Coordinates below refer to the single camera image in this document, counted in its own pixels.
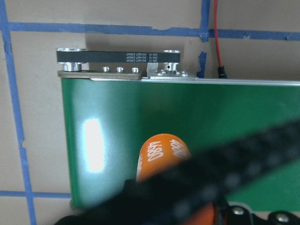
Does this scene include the orange cylinder with white print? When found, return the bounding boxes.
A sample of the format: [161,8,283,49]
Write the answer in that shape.
[135,133,216,225]

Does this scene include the green conveyor belt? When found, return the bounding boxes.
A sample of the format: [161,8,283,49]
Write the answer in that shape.
[57,48,300,209]

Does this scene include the black braided cable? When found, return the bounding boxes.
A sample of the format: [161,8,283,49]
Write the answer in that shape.
[55,119,300,225]

